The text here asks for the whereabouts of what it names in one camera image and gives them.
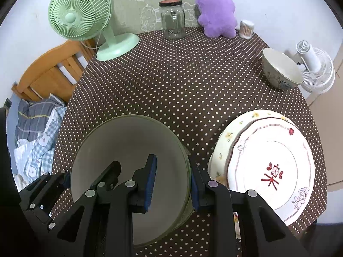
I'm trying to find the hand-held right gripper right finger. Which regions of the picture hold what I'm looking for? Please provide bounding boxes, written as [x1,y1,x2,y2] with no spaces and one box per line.
[188,155,308,257]

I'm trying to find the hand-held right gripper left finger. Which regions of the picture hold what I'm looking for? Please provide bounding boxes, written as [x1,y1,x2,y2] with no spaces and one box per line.
[56,154,157,257]

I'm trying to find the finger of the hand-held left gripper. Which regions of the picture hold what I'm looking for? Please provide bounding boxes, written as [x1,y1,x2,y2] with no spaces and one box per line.
[19,171,71,212]
[90,161,122,193]

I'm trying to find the grey floral bowl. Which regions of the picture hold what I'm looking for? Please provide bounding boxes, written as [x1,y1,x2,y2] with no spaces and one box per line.
[262,48,304,91]
[70,115,194,247]

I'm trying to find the red floral white plate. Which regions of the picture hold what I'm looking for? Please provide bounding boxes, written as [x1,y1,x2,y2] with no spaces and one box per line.
[227,118,315,227]

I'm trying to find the beaded yellow flower plate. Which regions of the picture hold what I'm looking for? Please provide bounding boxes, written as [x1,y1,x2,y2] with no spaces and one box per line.
[214,110,292,182]

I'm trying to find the blue checked cloth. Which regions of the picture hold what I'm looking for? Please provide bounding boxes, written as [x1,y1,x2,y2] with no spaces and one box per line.
[12,107,67,190]

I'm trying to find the grey checked blanket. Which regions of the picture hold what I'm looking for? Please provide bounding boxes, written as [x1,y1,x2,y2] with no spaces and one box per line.
[15,96,66,142]

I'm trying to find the brown polka dot tablecloth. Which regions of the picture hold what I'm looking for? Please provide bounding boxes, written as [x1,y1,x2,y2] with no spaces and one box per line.
[50,27,328,257]

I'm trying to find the glass jar with dark lid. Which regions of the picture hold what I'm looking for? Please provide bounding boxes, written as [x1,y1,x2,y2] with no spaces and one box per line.
[159,0,187,40]

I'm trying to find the green desk fan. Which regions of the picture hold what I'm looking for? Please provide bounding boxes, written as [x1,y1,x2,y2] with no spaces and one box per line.
[48,0,140,61]

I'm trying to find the cotton swab container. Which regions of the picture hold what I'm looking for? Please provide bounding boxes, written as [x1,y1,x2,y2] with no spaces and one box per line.
[239,19,255,39]

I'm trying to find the white desk fan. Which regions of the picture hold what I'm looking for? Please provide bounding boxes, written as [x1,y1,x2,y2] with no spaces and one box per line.
[295,40,335,94]

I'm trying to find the purple plush toy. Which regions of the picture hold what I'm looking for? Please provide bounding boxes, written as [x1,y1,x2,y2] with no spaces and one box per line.
[195,0,238,38]

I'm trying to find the green wall cloth with drawings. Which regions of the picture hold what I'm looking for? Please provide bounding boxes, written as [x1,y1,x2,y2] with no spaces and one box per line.
[103,0,223,34]

